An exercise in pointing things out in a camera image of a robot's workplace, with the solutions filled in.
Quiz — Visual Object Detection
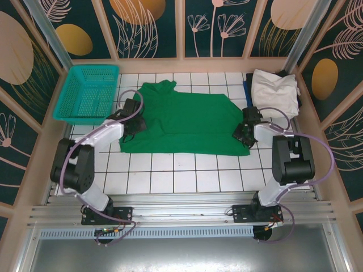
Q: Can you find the white folded t-shirt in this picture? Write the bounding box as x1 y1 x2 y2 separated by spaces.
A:
251 69 301 119

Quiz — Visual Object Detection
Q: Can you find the teal plastic basket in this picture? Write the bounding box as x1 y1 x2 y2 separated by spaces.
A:
53 64 120 126

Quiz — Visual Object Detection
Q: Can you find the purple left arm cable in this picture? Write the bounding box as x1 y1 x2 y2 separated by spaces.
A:
58 89 146 247

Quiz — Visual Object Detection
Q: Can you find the aluminium mounting rail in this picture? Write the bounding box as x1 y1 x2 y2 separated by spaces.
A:
27 192 337 231

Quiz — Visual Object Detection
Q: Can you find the green t-shirt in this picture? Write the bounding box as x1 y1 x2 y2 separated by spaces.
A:
118 80 251 157

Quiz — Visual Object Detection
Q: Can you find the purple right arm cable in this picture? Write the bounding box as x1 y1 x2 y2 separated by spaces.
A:
256 107 335 244

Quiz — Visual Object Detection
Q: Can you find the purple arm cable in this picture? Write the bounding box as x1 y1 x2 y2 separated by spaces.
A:
58 89 146 247
256 107 335 244

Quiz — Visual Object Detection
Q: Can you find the aluminium corner post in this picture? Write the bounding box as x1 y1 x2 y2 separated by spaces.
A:
284 0 333 74
24 0 74 69

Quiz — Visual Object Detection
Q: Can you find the pile of folded clothes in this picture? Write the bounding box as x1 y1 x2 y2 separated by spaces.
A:
246 69 303 120

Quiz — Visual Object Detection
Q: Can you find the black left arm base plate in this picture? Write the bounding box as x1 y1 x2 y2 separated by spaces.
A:
81 206 134 226

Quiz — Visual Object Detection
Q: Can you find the grey slotted cable duct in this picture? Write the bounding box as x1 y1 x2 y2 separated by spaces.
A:
39 225 255 240

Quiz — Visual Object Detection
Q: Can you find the blue folded t-shirt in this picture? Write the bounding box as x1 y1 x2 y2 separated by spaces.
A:
243 80 256 110

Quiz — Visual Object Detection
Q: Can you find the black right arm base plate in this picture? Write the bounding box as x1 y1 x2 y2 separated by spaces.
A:
231 204 284 224

